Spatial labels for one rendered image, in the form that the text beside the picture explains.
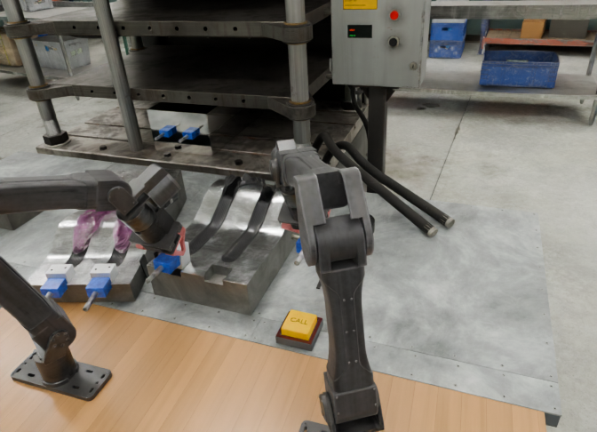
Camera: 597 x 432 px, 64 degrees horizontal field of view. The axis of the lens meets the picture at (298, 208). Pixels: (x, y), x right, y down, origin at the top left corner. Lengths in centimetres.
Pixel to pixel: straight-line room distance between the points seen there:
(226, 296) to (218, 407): 26
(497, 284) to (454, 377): 31
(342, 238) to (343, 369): 20
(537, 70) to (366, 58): 308
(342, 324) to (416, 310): 44
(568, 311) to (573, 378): 39
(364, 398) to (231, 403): 30
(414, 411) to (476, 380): 14
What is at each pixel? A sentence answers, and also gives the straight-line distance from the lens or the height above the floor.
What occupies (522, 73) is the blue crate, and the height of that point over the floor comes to 38.
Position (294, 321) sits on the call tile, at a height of 84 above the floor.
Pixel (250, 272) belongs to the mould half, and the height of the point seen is 89.
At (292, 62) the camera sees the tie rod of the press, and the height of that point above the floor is 118.
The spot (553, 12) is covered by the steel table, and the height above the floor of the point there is 89.
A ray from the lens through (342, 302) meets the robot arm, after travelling 68.
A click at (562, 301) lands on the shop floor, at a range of 255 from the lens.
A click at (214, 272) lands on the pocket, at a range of 115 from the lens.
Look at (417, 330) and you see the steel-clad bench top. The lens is 108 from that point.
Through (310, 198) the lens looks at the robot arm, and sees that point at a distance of 65.
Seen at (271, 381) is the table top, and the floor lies 80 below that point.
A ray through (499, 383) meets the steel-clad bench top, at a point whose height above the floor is 80.
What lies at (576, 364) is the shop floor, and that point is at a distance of 228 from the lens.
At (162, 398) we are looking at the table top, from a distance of 101.
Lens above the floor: 155
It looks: 30 degrees down
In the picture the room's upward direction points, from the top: 4 degrees counter-clockwise
